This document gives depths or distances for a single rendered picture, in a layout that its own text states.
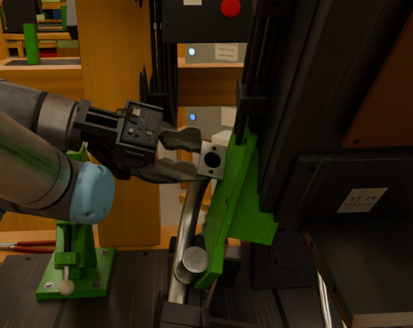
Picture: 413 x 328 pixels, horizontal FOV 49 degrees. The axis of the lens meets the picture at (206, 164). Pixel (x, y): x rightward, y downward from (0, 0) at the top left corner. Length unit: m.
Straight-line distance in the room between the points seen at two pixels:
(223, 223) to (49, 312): 0.41
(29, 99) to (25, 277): 0.46
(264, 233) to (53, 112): 0.33
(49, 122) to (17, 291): 0.43
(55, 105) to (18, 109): 0.05
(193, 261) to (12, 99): 0.33
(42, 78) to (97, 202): 0.55
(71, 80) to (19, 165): 0.60
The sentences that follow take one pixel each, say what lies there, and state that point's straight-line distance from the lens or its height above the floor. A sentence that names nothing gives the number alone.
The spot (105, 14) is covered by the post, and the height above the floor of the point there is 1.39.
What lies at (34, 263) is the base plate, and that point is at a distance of 1.05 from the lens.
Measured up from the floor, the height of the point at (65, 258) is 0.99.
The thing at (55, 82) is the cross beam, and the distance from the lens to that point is 1.06.
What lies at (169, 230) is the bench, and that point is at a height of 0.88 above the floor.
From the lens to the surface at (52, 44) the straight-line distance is 10.10.
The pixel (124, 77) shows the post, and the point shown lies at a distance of 0.94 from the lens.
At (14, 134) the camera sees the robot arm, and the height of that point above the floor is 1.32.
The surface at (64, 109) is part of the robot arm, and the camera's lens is 0.65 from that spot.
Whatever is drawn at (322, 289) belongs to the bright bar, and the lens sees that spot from 0.68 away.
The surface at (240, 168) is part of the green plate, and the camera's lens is 0.60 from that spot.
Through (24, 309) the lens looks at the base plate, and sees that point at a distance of 0.93.
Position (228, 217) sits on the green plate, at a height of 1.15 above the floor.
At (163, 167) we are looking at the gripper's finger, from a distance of 0.67.
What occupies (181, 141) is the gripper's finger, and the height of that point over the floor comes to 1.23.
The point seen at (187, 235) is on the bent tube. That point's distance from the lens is 0.78.
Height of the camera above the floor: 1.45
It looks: 22 degrees down
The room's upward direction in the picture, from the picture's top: straight up
